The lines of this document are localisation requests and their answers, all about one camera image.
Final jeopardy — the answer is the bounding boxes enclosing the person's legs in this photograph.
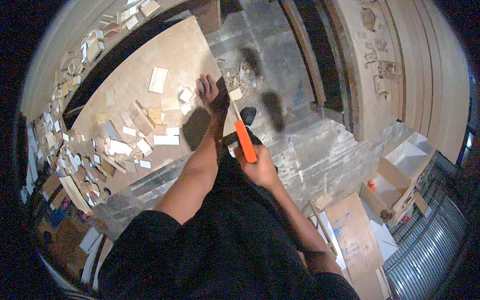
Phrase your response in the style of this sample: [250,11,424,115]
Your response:
[215,107,280,196]

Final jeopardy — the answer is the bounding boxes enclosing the pile of wood offcuts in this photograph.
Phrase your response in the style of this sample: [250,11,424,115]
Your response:
[56,100,181,211]

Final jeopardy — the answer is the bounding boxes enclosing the large white laminate piece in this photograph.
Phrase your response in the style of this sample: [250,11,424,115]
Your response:
[148,67,169,95]

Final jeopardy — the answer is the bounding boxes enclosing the person's body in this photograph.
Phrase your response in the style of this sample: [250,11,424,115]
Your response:
[97,180,361,300]

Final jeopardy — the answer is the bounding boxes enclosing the stack of white boards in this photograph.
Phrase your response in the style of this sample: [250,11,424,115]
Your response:
[78,226,114,290]

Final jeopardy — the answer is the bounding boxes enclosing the metal table frame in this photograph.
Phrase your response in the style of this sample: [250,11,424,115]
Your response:
[125,152,197,205]

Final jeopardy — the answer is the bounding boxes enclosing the shelf of wood scraps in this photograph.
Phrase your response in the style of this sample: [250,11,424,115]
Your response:
[22,0,162,196]

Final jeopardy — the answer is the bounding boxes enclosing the dark slipper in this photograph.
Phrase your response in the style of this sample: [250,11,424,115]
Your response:
[240,46,263,77]
[260,91,286,134]

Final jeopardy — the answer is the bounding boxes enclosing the corrugated metal shutter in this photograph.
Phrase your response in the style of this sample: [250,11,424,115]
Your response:
[382,195,469,300]

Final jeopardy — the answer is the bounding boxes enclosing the wood pieces on wall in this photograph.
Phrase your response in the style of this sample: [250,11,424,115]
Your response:
[358,5,406,102]

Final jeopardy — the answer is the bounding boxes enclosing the orange handled hand saw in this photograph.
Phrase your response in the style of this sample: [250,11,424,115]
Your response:
[224,80,259,164]

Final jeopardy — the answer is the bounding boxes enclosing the wooden door frame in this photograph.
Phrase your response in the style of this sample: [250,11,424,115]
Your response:
[279,0,362,141]

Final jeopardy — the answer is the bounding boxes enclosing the white laminate strip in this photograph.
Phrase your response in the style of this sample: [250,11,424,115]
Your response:
[153,134,181,146]

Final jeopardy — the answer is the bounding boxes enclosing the open wooden cabinet boxes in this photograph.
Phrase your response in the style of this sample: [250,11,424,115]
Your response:
[358,131,437,226]

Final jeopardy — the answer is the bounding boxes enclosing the plywood board with blue marks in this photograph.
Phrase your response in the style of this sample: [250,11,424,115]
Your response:
[324,192,391,300]

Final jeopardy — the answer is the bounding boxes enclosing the person's right hand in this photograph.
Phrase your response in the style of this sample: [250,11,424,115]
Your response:
[235,144,280,190]

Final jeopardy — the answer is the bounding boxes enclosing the person's left hand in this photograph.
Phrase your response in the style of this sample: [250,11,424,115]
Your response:
[195,74,220,109]

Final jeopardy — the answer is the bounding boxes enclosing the heap of wood debris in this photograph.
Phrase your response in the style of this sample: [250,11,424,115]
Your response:
[219,60,263,92]

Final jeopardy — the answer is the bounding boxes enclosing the large plywood board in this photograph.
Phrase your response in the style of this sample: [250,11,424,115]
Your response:
[69,15,235,196]

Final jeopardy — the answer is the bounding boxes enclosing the long pale wood plank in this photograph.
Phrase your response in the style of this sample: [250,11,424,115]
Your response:
[59,175,94,215]

